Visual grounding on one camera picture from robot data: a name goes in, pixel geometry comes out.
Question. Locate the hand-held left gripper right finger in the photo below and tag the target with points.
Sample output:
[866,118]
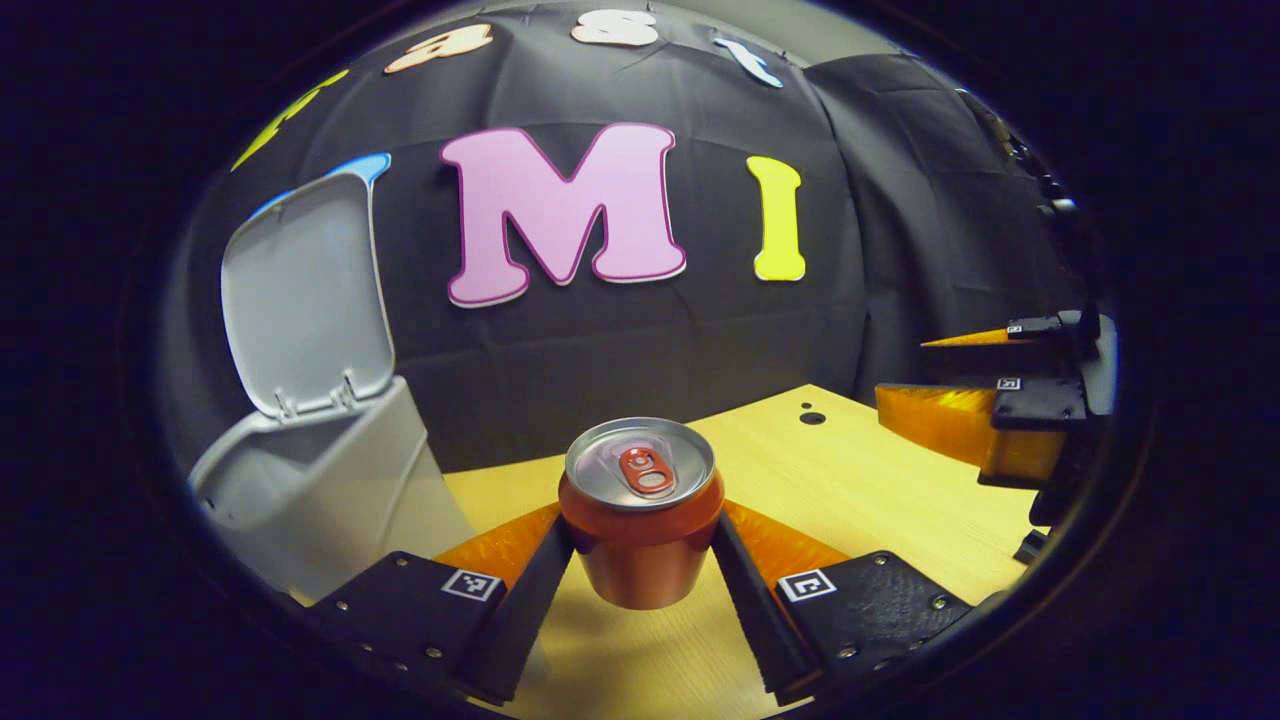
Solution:
[755,610]

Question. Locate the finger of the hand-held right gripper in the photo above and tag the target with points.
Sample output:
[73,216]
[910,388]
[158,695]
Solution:
[980,360]
[1040,405]

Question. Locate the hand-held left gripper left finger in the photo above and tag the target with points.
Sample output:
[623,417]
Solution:
[530,610]

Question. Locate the red pop can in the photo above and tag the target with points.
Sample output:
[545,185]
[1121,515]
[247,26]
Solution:
[640,540]

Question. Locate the white desktop garbage bin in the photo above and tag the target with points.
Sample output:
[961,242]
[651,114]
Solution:
[320,300]

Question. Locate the wooden desktop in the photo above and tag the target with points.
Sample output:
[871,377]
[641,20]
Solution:
[850,480]

